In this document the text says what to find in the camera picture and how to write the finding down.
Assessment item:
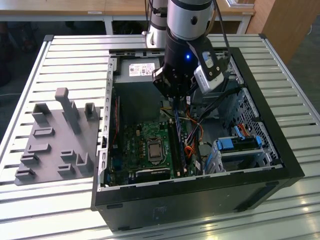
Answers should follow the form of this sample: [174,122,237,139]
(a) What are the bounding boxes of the black RAM slot white clips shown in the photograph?
[168,119,181,176]

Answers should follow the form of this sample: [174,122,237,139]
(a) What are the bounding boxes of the blue RAM stick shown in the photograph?
[179,133,188,172]

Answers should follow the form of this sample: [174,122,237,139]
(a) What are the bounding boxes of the grey power supply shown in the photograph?
[115,57,165,125]

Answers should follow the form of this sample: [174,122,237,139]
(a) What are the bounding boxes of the green motherboard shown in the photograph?
[109,119,198,184]

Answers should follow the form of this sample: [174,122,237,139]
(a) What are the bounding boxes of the CPU socket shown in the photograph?
[146,137,167,167]

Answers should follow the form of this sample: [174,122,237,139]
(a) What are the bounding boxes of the silver CPU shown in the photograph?
[149,144,162,161]

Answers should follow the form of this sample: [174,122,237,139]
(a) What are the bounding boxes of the perforated metal drive cage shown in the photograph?
[203,86,283,176]

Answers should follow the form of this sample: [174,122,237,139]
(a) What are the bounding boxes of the blue disk carrier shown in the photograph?
[215,136,263,152]
[204,149,222,176]

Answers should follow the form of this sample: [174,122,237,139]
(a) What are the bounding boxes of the black graphics card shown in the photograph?
[134,166,172,185]

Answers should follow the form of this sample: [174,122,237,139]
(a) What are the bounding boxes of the wooden cabinet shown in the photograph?
[246,0,320,66]

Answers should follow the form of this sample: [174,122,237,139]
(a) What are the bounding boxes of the black PC case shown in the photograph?
[90,46,306,232]

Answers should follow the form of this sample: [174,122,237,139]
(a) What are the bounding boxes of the grey parts rack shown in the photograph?
[14,87,101,186]

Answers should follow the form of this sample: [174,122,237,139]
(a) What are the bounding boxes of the silver white wrist camera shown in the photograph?
[193,65,225,95]

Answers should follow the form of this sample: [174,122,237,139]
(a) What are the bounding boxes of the black camera bracket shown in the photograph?
[186,37,225,81]

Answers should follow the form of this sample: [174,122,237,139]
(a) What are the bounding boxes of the yellow power supply wires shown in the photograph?
[160,106,176,119]

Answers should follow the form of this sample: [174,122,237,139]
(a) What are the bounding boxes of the black cable bundle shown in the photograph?
[186,84,241,141]

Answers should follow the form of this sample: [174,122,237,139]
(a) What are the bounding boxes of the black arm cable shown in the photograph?
[208,0,232,55]

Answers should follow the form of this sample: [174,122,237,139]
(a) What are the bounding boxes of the red black twisted wire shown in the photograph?
[112,98,120,149]

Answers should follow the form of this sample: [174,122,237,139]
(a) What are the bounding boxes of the orange red yellow wire bundle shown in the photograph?
[184,144,201,159]

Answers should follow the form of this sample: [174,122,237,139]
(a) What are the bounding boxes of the coloured disk wires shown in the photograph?
[234,122,254,139]

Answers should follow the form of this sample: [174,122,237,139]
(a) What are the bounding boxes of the wooden desk white frame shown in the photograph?
[0,0,257,36]

